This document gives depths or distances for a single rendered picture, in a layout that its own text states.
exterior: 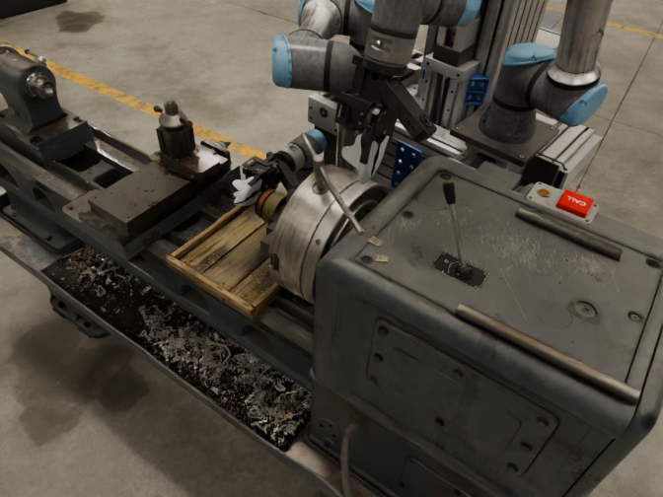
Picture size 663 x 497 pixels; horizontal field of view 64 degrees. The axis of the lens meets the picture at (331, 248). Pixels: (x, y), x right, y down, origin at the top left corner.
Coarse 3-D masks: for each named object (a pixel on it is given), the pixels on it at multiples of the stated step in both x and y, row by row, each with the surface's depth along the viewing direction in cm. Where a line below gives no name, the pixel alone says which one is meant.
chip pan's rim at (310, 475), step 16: (0, 208) 205; (16, 224) 199; (16, 256) 181; (32, 272) 184; (80, 304) 167; (96, 320) 171; (144, 352) 156; (160, 368) 159; (208, 400) 146; (224, 416) 149; (304, 432) 145; (272, 448) 137; (288, 464) 140; (304, 464) 135; (336, 464) 140; (320, 480) 132; (336, 496) 132; (384, 496) 134
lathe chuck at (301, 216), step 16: (336, 176) 115; (352, 176) 117; (304, 192) 112; (288, 208) 112; (304, 208) 111; (320, 208) 110; (288, 224) 111; (304, 224) 110; (272, 240) 113; (288, 240) 111; (304, 240) 110; (288, 256) 112; (304, 256) 110; (272, 272) 118; (288, 272) 114; (288, 288) 120
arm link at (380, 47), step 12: (372, 36) 81; (384, 36) 80; (372, 48) 82; (384, 48) 81; (396, 48) 81; (408, 48) 82; (372, 60) 83; (384, 60) 82; (396, 60) 82; (408, 60) 83
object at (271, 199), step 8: (264, 192) 129; (272, 192) 130; (280, 192) 129; (264, 200) 128; (272, 200) 127; (280, 200) 126; (256, 208) 129; (264, 208) 127; (272, 208) 126; (280, 208) 127; (264, 216) 128
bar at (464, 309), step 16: (464, 304) 86; (480, 320) 84; (496, 320) 83; (512, 336) 82; (528, 336) 81; (544, 352) 80; (560, 352) 80; (576, 368) 78; (592, 368) 78; (608, 384) 76; (624, 384) 76
